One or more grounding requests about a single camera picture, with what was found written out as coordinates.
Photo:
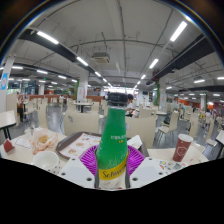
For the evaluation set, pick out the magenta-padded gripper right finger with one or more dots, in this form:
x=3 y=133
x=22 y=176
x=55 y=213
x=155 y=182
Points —
x=148 y=170

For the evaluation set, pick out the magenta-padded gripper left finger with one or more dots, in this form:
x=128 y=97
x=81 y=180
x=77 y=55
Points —
x=73 y=170

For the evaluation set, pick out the green-labelled clear drink bottle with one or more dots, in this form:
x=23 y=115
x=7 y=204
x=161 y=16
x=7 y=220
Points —
x=112 y=143

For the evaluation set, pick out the colourful printed flyer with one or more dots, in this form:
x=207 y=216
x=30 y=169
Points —
x=171 y=166

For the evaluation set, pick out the brown tray with paper liner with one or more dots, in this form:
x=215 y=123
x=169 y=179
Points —
x=78 y=145

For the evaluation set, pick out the white polka-dot mug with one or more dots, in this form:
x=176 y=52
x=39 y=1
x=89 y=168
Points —
x=45 y=160

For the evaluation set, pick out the crumpled white napkin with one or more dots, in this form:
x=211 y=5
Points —
x=135 y=141

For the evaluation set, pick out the red paper cup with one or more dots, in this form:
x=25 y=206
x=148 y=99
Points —
x=181 y=148

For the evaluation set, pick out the cream wooden chair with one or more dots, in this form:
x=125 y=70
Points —
x=81 y=122
x=143 y=128

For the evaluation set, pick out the clear plastic food bag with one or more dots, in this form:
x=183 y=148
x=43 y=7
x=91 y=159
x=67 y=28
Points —
x=42 y=140

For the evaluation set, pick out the group of cream chairs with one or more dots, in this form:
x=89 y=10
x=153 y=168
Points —
x=173 y=121

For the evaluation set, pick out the white card with red border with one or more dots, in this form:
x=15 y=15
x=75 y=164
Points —
x=23 y=142

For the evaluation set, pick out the person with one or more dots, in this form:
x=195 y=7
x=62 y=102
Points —
x=130 y=105

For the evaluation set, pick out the red printed leaflet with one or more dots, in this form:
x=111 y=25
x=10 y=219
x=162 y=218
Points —
x=8 y=146

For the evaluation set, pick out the cream dining table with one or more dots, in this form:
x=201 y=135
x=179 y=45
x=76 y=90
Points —
x=6 y=118
x=220 y=138

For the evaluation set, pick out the ceiling air conditioner unit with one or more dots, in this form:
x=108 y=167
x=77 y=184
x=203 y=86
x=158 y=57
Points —
x=100 y=57

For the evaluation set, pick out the group of ceiling lights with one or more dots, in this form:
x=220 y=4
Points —
x=178 y=31

